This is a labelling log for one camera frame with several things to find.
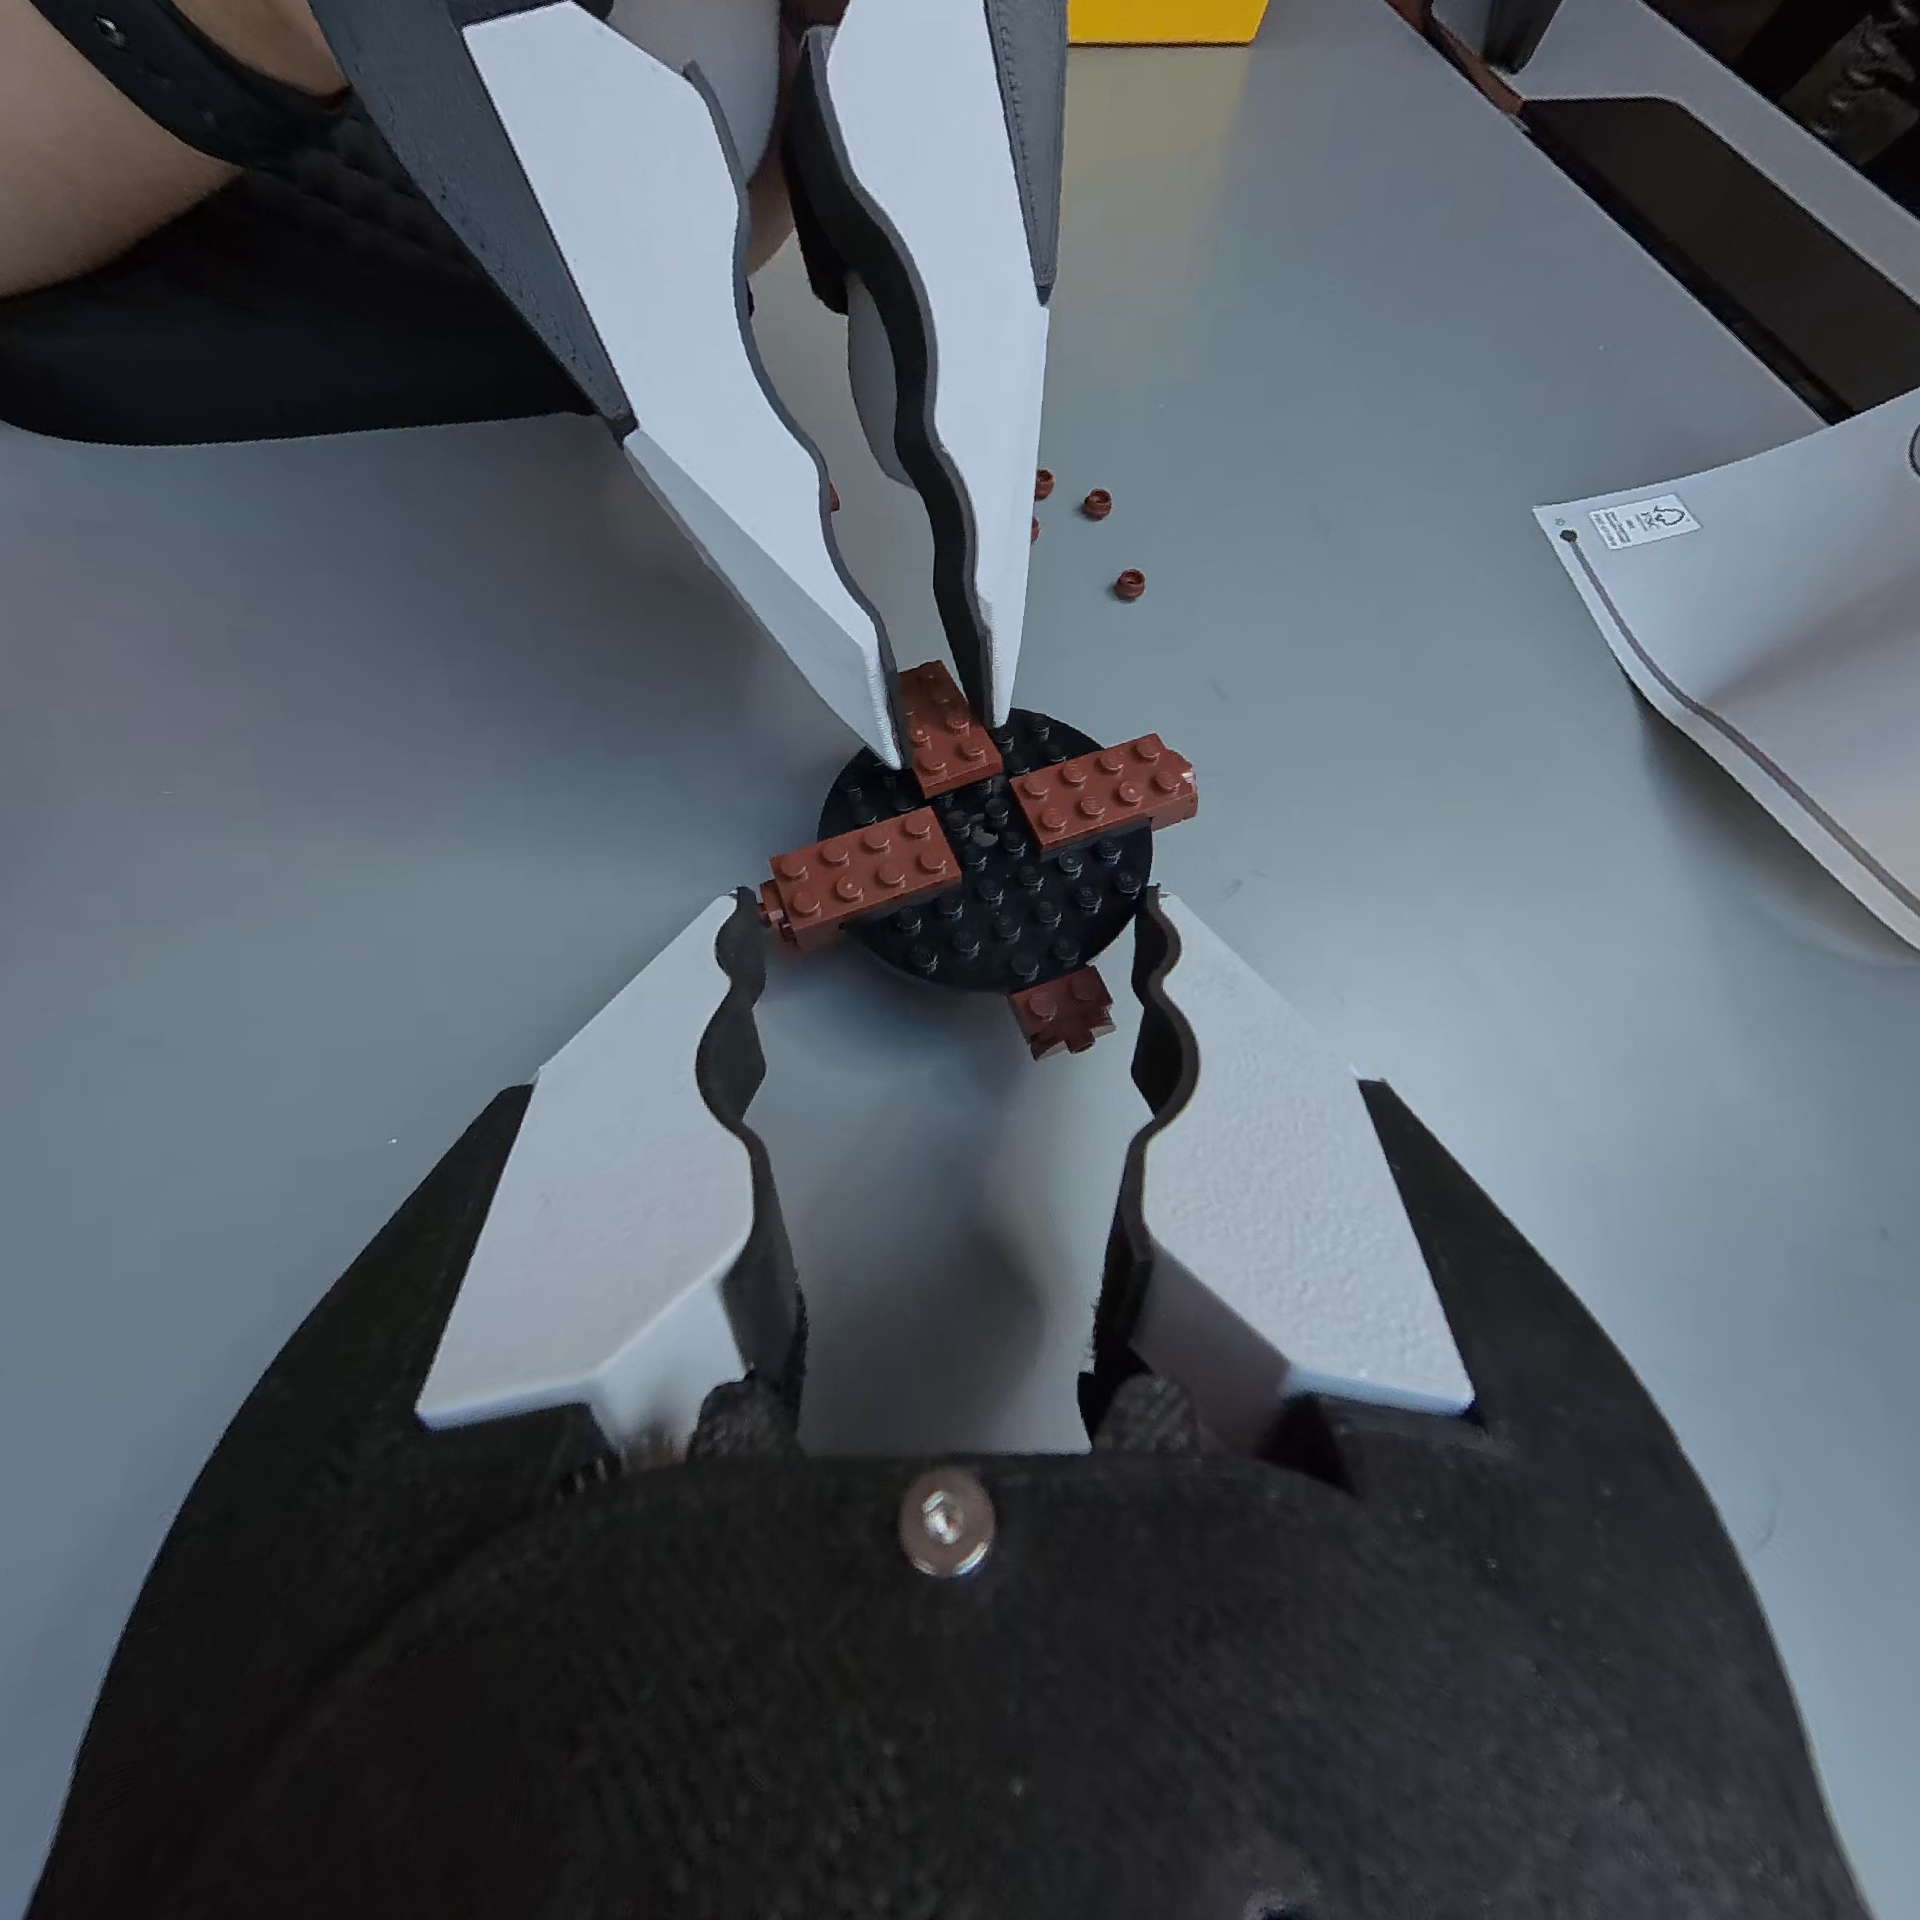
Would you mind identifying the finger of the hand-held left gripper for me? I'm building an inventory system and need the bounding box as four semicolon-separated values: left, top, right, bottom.
314;0;910;774
785;0;1069;707

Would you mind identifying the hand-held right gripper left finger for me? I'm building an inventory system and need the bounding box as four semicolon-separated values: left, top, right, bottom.
416;887;807;1434

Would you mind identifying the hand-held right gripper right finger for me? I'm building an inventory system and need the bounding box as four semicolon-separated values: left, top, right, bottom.
1082;885;1475;1427

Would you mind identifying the brown black brick assembly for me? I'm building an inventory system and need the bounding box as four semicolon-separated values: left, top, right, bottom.
755;660;1201;1062

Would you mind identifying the grey desk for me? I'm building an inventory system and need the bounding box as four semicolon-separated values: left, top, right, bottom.
0;0;1920;1920

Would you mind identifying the yellow plastic bin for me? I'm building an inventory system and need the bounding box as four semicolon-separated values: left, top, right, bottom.
1067;0;1261;48

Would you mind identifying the black wrist brace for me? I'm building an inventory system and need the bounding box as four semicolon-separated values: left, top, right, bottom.
88;0;361;144

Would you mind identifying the white instruction booklet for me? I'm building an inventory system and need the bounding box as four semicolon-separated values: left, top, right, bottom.
1533;381;1920;954

